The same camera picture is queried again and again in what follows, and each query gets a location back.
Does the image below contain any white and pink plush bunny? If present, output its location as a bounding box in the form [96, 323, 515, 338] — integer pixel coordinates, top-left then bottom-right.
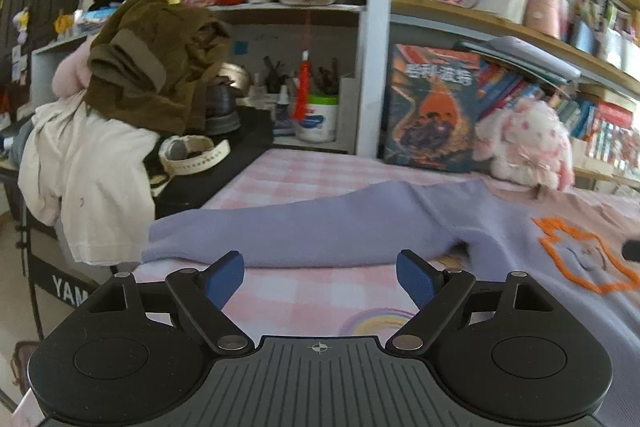
[472, 99, 576, 190]

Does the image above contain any dark bell-shaped jar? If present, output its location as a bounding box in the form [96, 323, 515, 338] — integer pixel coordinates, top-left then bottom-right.
[206, 83, 241, 138]

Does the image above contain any pink checked cartoon desk mat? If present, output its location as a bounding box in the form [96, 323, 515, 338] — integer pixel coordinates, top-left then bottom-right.
[135, 149, 640, 343]

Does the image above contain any row of colourful upright books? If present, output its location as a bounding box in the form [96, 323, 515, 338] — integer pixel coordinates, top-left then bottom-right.
[475, 57, 601, 142]

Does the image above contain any grey flat tablet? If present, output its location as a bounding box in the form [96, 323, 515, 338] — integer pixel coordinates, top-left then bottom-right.
[465, 36, 583, 82]

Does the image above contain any small white bottle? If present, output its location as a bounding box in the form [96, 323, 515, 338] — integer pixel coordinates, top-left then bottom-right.
[274, 84, 292, 130]

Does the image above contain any pink cartoon case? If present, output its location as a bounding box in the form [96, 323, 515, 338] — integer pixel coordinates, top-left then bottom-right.
[524, 0, 561, 40]

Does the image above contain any bunch of pens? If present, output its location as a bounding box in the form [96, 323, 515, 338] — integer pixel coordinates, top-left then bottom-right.
[260, 54, 346, 98]

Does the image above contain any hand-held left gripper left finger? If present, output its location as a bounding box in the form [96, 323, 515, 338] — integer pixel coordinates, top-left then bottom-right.
[92, 251, 252, 354]

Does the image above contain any white and wood bookshelf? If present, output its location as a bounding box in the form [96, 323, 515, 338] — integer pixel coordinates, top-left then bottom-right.
[30, 0, 640, 188]

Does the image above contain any white wristwatch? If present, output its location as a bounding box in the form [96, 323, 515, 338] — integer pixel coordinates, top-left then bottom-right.
[159, 134, 231, 176]

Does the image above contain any dark illustrated hardcover book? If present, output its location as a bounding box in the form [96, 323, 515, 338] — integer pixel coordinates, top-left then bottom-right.
[382, 43, 483, 174]

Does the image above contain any black electronic keyboard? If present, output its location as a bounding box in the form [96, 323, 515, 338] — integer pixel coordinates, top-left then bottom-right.
[27, 104, 276, 308]

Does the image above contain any white tub with green rim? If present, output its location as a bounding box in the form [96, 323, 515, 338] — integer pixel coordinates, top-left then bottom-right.
[296, 94, 340, 144]

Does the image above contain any brown jacket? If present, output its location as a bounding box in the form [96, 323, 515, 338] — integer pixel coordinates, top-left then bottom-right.
[85, 0, 233, 135]

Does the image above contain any brass bowl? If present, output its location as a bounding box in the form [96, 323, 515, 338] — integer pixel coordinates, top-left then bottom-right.
[220, 63, 251, 92]

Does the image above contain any cream white garment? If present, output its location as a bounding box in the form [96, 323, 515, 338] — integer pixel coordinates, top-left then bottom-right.
[17, 94, 157, 265]

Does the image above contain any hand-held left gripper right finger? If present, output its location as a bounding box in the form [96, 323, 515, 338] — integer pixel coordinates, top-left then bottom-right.
[388, 249, 551, 354]

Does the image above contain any pink garment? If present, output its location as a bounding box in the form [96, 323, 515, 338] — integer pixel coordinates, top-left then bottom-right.
[52, 44, 96, 98]

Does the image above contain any purple and pink sweater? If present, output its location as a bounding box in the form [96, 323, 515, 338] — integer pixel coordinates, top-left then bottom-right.
[141, 179, 640, 427]

